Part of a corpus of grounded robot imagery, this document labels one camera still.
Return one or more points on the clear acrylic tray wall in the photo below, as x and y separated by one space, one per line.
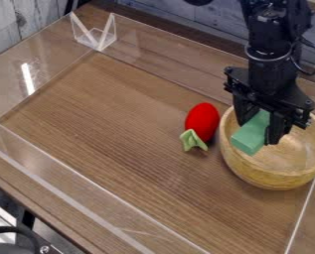
102 223

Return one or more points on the red plush strawberry toy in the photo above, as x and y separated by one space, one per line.
201 124

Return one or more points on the clear acrylic corner bracket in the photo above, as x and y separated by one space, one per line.
95 38

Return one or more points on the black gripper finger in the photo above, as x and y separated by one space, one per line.
278 128
245 109

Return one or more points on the green rectangular foam block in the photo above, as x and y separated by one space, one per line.
249 136

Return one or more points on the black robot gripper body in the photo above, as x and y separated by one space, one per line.
267 83

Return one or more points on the brown wooden bowl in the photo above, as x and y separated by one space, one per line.
280 167

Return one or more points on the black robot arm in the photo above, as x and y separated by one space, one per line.
276 24

